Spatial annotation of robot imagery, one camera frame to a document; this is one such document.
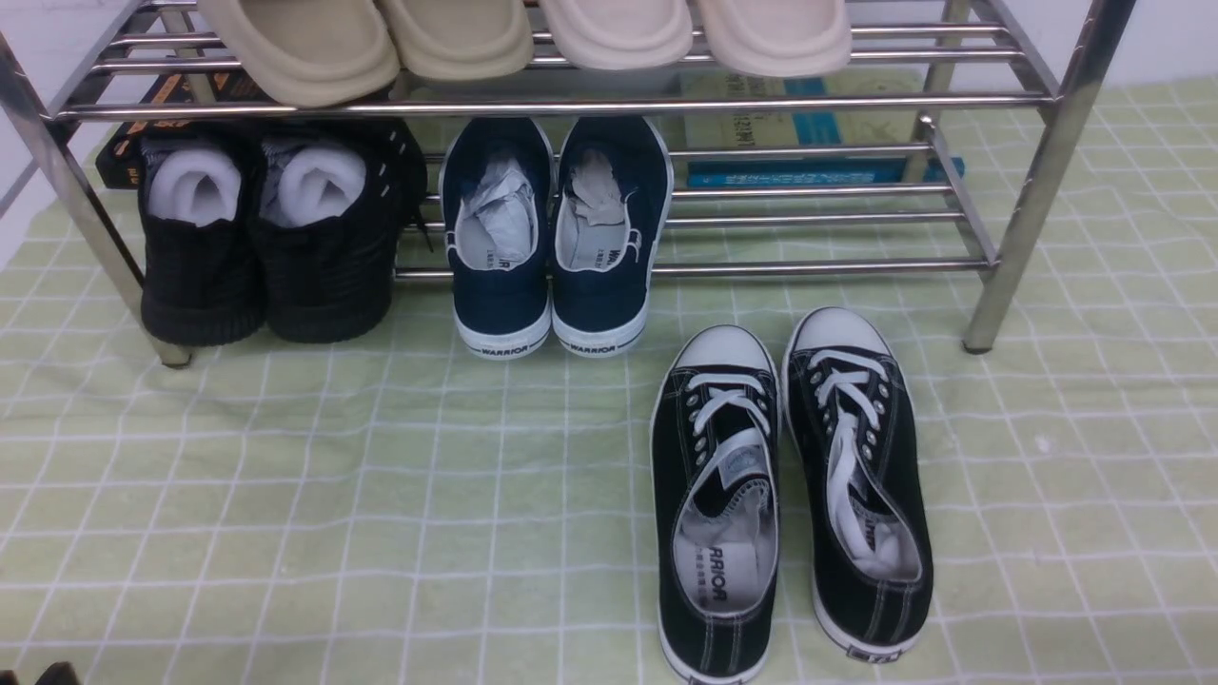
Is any cream slipper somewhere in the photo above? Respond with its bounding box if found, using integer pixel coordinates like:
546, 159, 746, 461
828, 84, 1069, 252
697, 1, 853, 78
540, 1, 693, 72

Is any green checkered floor cloth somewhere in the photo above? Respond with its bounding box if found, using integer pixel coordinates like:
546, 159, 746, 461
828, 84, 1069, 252
1, 78, 1217, 684

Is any cream slipper far right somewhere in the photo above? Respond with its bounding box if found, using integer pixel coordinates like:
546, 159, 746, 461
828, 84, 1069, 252
697, 1, 853, 78

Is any black canvas sneaker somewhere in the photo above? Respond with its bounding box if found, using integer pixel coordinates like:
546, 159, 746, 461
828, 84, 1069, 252
780, 307, 934, 664
650, 324, 780, 684

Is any black knit shoe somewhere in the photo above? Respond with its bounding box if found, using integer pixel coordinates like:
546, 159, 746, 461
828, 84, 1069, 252
248, 118, 428, 343
136, 126, 268, 349

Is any navy slip-on shoe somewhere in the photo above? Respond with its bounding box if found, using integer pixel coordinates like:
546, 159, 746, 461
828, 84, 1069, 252
551, 115, 675, 357
438, 118, 554, 361

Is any black canvas sneaker right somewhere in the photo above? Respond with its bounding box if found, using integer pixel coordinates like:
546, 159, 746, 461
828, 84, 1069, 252
780, 307, 934, 664

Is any black orange shoe box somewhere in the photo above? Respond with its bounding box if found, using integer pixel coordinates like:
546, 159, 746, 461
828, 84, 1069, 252
94, 72, 266, 190

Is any beige slipper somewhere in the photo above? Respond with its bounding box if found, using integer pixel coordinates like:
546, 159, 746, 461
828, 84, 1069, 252
378, 1, 533, 80
197, 1, 401, 108

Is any stainless steel shoe rack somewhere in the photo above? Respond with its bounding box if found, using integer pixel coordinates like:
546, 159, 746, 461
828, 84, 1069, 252
2, 1, 1135, 355

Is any black knit shoe right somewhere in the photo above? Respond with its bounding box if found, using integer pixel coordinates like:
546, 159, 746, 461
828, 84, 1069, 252
248, 118, 428, 343

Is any black knit shoe left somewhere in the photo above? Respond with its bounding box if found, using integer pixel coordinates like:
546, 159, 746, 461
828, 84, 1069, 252
136, 126, 268, 349

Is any beige slipper far left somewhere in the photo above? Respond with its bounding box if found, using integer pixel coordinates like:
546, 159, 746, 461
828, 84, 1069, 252
197, 1, 401, 108

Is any black canvas sneaker left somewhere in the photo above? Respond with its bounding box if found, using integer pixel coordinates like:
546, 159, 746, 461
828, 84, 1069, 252
650, 324, 780, 684

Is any green blue flat box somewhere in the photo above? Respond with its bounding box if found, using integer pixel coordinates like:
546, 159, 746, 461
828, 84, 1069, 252
681, 67, 923, 189

